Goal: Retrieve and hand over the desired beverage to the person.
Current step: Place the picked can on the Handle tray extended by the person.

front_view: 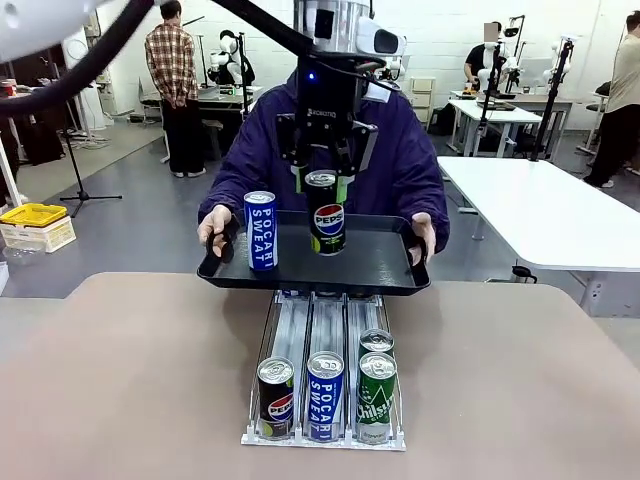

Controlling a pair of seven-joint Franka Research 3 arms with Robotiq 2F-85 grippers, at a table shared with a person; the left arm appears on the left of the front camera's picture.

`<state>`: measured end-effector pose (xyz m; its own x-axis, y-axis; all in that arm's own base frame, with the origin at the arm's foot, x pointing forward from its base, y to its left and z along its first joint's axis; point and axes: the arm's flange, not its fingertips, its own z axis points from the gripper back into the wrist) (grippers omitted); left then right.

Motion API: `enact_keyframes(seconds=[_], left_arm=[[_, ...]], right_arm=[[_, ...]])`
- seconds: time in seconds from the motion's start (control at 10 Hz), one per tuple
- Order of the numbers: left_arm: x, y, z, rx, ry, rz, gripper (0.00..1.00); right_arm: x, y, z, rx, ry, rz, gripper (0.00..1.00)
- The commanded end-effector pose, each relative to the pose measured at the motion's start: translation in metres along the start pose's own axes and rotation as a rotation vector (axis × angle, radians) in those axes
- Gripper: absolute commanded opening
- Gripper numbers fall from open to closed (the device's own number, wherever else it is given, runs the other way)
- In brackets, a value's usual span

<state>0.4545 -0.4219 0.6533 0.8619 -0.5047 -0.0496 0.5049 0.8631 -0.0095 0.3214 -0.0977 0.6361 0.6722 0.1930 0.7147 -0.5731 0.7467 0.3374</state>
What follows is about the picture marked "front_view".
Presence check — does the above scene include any black Pepsi can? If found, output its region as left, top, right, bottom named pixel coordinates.
left=304, top=169, right=349, bottom=257
left=256, top=355, right=296, bottom=441

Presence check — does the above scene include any large white side table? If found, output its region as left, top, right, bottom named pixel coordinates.
left=436, top=155, right=640, bottom=317

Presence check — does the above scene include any blue Pocari Sweat can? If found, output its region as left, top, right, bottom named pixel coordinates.
left=242, top=190, right=280, bottom=273
left=305, top=350, right=345, bottom=444

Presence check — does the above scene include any green Chilsung cider can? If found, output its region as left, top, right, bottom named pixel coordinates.
left=356, top=351, right=398, bottom=445
left=358, top=327, right=396, bottom=357

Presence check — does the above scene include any black tripod stand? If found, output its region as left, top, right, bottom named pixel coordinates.
left=59, top=99, right=124, bottom=219
left=529, top=37, right=576, bottom=162

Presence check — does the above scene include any white tower air conditioner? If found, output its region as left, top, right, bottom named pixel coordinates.
left=62, top=27, right=116, bottom=132

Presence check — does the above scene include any black left arm cable sleeve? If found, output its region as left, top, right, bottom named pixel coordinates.
left=0, top=0, right=386, bottom=119

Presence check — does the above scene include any person's left forearm navy sleeve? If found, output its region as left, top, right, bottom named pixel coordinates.
left=407, top=169, right=451, bottom=251

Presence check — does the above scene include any white wire can rack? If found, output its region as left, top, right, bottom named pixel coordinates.
left=240, top=289, right=407, bottom=453

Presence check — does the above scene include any person in navy jacket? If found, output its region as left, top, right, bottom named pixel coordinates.
left=198, top=74, right=451, bottom=261

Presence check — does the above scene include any person's left hand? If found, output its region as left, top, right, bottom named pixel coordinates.
left=410, top=212, right=439, bottom=265

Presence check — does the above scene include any person in black shirt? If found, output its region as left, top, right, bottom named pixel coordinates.
left=463, top=20, right=505, bottom=84

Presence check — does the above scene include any person's right forearm navy sleeve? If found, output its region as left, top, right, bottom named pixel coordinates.
left=198, top=164, right=251, bottom=221

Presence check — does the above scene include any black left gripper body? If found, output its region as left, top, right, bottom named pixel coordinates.
left=294, top=47, right=364, bottom=151

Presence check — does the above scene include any person's right hand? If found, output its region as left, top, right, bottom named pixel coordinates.
left=196, top=204, right=242, bottom=262

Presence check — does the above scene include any white desk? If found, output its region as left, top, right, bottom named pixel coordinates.
left=447, top=97, right=545, bottom=157

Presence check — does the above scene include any white humanoid robot with black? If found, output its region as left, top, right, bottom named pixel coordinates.
left=207, top=29, right=256, bottom=87

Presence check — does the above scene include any white cardboard box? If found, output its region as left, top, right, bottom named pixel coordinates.
left=0, top=214, right=78, bottom=254

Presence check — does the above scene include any black plastic serving tray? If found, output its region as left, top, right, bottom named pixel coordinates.
left=196, top=209, right=432, bottom=297

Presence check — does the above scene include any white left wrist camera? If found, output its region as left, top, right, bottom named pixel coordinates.
left=355, top=16, right=407, bottom=57

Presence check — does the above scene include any person in plaid shirt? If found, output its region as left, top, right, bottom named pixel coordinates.
left=144, top=0, right=208, bottom=179

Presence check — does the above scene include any yellow plastic crate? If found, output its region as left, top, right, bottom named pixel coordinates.
left=0, top=202, right=69, bottom=227

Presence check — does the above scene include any white drawer cabinet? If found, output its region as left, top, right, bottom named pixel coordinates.
left=409, top=76, right=437, bottom=126

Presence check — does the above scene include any person in beige top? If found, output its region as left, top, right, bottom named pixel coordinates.
left=583, top=10, right=640, bottom=189

